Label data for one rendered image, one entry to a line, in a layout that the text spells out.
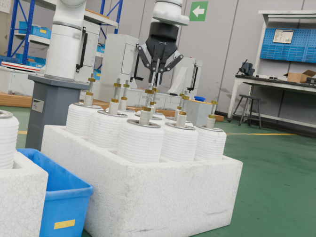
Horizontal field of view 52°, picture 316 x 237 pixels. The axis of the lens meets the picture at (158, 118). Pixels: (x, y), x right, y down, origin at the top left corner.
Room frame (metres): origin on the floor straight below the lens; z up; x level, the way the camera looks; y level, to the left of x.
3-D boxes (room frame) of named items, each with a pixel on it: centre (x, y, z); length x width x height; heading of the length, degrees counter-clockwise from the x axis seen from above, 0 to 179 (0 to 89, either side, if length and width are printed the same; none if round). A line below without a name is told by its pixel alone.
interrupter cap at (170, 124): (0.78, -0.06, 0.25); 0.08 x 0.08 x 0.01
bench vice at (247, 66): (5.15, -1.24, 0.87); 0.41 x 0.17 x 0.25; 141
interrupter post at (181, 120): (0.78, -0.06, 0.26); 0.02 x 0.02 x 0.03
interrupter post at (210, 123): (0.86, -0.14, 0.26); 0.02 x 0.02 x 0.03
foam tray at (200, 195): (0.86, 0.03, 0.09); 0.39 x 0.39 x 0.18; 44
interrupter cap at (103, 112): (0.78, 0.11, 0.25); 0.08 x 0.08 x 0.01
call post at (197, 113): (1.12, -0.13, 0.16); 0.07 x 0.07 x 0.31; 44
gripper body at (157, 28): (0.86, 0.03, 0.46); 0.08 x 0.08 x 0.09
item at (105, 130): (0.78, 0.11, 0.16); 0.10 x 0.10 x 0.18
